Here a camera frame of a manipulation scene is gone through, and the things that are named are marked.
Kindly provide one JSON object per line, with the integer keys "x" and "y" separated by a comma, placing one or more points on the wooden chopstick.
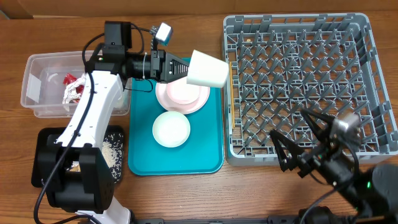
{"x": 231, "y": 94}

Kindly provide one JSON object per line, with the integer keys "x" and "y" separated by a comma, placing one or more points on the white paper cup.
{"x": 205, "y": 70}

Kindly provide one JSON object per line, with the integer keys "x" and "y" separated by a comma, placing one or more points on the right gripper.
{"x": 308, "y": 158}

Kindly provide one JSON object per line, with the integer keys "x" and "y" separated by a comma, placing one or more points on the pink bowl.
{"x": 181, "y": 92}

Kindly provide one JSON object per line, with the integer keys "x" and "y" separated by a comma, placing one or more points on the grey dishwasher rack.
{"x": 283, "y": 63}

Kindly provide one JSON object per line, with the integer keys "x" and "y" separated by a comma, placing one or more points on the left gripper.
{"x": 161, "y": 66}

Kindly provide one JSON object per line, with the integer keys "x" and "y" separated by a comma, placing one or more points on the black plastic tray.
{"x": 50, "y": 135}

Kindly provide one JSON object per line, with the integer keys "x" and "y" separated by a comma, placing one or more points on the white bowl with food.
{"x": 171, "y": 129}

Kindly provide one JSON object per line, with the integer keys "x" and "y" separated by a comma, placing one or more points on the foil paper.
{"x": 70, "y": 98}

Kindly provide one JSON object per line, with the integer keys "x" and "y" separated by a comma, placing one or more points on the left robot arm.
{"x": 76, "y": 176}

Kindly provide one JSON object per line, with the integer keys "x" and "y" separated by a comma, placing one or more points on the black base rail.
{"x": 275, "y": 219}

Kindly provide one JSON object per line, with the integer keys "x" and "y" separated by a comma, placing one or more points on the spilled rice and nuts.
{"x": 113, "y": 153}

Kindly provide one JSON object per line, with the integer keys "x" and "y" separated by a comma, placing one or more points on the clear plastic bin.
{"x": 42, "y": 85}

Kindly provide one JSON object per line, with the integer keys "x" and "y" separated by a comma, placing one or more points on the teal plastic tray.
{"x": 201, "y": 153}

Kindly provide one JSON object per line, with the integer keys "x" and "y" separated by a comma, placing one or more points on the pink plate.
{"x": 169, "y": 105}

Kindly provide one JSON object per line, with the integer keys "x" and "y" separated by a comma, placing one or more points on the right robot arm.
{"x": 372, "y": 193}

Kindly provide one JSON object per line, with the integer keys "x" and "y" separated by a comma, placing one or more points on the red snack wrapper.
{"x": 74, "y": 85}

